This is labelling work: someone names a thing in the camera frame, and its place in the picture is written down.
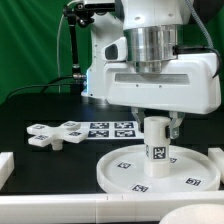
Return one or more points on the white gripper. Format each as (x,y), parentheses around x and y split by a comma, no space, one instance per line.
(187,84)

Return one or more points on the white round table top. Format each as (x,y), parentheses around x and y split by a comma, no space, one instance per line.
(136,169)

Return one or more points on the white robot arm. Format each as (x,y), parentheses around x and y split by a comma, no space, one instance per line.
(138,61)

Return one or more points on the white round object foreground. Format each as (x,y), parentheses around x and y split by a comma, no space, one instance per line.
(196,214)

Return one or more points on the white fiducial marker sheet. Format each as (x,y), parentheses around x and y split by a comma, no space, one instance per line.
(112,130)

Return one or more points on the white right barrier block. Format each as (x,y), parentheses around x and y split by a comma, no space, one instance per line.
(217,156)

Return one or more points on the white barrier block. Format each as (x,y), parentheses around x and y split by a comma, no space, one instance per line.
(6,167)
(217,156)

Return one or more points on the white cross-shaped table base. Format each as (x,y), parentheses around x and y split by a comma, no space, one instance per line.
(43,135)

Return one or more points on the white left barrier block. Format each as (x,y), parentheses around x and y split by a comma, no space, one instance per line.
(6,167)

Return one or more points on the white front barrier rail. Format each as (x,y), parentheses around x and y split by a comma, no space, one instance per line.
(98,208)

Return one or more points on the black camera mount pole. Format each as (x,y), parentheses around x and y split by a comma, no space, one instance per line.
(77,15)

